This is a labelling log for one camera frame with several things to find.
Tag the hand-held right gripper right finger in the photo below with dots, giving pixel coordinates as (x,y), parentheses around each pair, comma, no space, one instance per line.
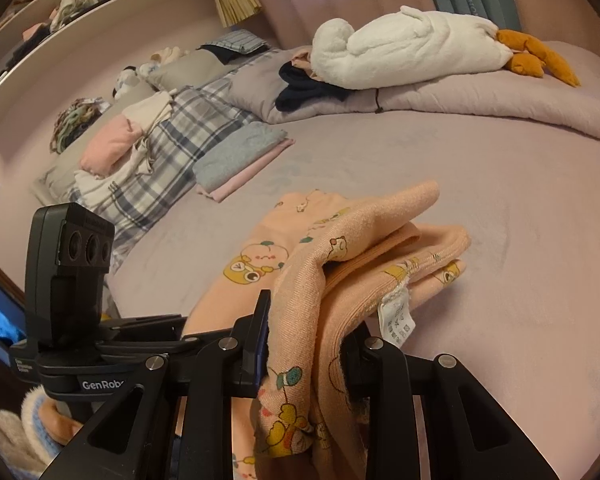
(380,375)

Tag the person's left forearm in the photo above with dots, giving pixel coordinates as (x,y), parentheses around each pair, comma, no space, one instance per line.
(10,435)

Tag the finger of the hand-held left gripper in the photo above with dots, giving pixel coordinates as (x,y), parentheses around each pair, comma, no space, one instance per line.
(145,330)

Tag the cream white garment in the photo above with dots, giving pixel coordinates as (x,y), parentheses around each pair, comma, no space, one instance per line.
(147,107)

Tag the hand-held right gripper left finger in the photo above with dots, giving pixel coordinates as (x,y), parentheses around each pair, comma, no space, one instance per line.
(262,340)

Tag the bed with lilac sheet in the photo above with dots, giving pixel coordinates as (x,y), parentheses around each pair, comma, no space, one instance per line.
(480,210)

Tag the grey quilted duvet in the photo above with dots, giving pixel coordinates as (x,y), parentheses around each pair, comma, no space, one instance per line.
(480,100)

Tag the dark navy clothes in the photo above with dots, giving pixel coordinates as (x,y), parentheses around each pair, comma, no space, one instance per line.
(305,92)

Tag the beige grey pillow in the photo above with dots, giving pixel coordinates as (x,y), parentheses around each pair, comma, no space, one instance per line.
(190,72)

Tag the white goose plush toy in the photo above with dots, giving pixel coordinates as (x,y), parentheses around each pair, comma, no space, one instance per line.
(405,50)

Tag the folded grey garment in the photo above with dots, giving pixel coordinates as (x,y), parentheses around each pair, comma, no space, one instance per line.
(235,152)

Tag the plaid blanket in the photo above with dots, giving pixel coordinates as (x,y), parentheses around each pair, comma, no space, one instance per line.
(180,135)

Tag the black and white plush toy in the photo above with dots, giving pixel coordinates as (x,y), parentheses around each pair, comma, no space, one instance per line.
(127,80)

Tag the long grey pillow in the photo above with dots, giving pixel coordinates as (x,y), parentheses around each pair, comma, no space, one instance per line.
(60,170)

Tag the crumpled pink garment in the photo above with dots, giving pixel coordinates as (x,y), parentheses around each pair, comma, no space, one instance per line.
(110,147)

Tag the cream clothes on shelf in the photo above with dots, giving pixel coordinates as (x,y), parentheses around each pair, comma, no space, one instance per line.
(67,10)

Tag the blue striped cloth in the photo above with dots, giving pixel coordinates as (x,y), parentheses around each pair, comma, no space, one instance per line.
(240,40)

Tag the peach printed pajama garment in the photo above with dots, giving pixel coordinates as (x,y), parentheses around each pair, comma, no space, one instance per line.
(305,270)

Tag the white shelf unit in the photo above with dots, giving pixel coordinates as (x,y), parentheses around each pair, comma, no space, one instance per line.
(130,15)

